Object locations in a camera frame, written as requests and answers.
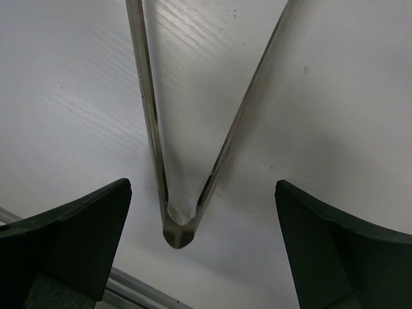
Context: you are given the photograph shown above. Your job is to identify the silver metal tongs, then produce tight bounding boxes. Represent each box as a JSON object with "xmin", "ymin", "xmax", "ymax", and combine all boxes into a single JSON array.
[{"xmin": 126, "ymin": 1, "xmax": 298, "ymax": 249}]

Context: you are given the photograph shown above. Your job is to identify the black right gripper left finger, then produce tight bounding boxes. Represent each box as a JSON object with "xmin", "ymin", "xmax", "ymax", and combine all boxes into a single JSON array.
[{"xmin": 0, "ymin": 178, "xmax": 132, "ymax": 309}]

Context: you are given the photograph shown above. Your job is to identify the aluminium table edge rail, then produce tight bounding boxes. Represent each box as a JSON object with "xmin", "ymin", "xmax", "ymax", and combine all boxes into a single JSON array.
[{"xmin": 0, "ymin": 205, "xmax": 194, "ymax": 309}]

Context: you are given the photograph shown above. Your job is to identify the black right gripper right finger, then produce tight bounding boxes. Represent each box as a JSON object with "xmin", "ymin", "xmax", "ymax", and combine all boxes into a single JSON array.
[{"xmin": 275, "ymin": 180, "xmax": 411, "ymax": 308}]

